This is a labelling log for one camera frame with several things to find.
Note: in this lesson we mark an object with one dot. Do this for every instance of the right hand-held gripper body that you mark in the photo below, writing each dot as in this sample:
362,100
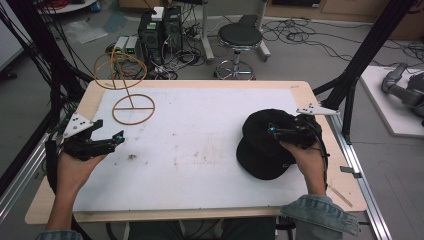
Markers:
305,128

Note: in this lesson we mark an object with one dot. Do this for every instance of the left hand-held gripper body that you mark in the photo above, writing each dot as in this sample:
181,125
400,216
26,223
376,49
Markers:
80,144

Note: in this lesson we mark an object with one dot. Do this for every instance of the black cap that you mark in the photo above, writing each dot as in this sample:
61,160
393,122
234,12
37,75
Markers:
260,150

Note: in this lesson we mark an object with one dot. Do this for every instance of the person's left hand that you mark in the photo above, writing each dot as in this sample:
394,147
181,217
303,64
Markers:
74,173

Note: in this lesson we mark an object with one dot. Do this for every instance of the person's right hand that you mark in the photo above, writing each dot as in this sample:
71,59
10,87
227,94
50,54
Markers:
308,166

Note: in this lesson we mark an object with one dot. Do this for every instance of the thin wooden stick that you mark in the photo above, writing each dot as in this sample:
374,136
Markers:
340,196

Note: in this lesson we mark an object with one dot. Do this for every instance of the white table mat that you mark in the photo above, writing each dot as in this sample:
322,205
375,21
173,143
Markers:
193,153

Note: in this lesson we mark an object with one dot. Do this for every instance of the white platform board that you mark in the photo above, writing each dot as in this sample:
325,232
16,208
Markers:
386,106

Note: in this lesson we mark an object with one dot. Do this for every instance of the grey power unit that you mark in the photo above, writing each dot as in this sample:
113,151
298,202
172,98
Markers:
131,45
120,44

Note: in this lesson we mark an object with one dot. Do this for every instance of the clear plastic sheet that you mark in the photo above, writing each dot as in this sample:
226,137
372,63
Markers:
85,31

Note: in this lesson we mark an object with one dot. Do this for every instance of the black round stool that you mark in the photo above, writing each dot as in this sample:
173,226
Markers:
239,36

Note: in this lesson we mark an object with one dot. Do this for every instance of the black computer tower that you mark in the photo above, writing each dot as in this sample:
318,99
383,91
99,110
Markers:
150,36
173,30

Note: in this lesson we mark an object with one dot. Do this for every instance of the blue tape roll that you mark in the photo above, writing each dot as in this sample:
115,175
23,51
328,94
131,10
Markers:
96,6

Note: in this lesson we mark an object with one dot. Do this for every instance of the person's legs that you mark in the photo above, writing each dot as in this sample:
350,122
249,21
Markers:
200,230

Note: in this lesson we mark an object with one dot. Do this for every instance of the white box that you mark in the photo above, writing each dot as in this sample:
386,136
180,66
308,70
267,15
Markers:
157,13

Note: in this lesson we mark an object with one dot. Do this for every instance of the metal bracket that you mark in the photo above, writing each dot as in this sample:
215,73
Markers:
350,170

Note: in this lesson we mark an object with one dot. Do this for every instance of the aluminium rail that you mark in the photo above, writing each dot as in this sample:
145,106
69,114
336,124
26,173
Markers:
20,180
360,180

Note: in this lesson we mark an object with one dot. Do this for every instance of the black frame post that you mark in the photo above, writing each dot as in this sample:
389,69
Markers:
363,60
43,56

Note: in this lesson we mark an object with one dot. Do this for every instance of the white desk leg frame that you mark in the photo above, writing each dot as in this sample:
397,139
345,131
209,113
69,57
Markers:
208,40

